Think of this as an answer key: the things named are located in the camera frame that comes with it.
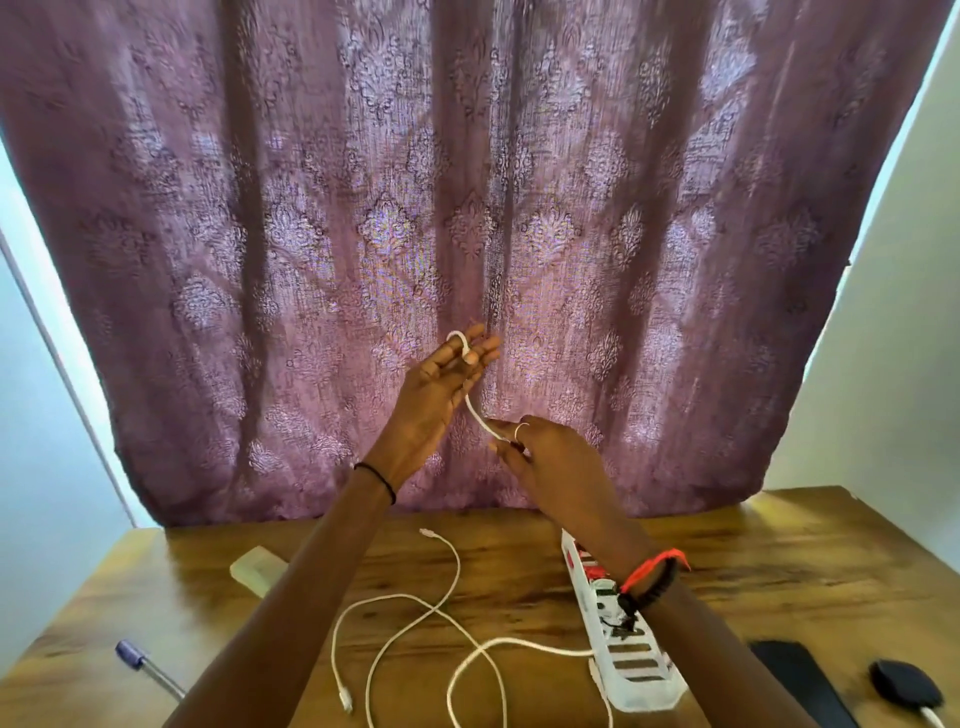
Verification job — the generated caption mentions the black cord bracelet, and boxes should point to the black cord bracelet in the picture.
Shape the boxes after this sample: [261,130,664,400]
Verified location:
[615,558,681,633]

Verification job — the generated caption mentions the person's right hand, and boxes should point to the person's right hand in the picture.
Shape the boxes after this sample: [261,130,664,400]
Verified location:
[487,414,663,581]

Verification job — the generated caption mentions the person's left hand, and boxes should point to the person's left hand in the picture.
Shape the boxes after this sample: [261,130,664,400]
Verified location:
[358,322,504,494]

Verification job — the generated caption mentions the white charger adapter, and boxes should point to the white charger adapter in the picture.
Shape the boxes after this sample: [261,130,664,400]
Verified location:
[228,545,291,600]

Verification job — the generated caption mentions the black wristband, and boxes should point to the black wristband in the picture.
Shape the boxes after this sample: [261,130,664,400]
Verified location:
[352,462,398,506]

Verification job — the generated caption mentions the red thread bracelet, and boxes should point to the red thread bracelet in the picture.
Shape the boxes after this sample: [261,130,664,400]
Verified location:
[618,548,690,595]

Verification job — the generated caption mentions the thick white power cable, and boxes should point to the thick white power cable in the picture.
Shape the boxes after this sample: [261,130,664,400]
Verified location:
[445,636,616,728]

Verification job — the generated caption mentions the thin white charging cable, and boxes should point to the thin white charging cable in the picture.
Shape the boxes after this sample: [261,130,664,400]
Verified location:
[364,527,463,728]
[330,593,511,728]

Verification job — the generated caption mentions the purple patterned curtain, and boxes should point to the purple patterned curtain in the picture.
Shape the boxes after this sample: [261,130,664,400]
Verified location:
[0,0,954,528]

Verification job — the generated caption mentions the person's left forearm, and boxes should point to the person's left forearm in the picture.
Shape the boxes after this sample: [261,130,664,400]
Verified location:
[163,465,399,728]

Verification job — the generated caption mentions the short white cable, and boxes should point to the short white cable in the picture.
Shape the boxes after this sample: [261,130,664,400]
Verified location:
[447,330,526,453]

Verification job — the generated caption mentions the person's right forearm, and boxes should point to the person's right forearm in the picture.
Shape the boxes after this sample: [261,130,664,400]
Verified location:
[616,553,820,728]

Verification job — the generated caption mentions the white wall conduit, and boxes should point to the white wall conduit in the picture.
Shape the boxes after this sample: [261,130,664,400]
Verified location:
[0,228,142,528]

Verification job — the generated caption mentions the pen with blue cap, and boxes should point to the pen with blue cap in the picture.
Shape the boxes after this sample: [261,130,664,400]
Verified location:
[114,639,188,703]

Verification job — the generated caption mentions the black phone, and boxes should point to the black phone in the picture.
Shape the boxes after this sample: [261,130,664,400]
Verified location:
[748,639,861,728]

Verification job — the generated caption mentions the black round device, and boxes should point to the black round device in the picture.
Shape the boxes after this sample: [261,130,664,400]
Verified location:
[868,657,947,711]

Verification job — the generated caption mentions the white power strip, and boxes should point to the white power strip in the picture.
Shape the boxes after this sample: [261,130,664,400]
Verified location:
[560,528,689,714]

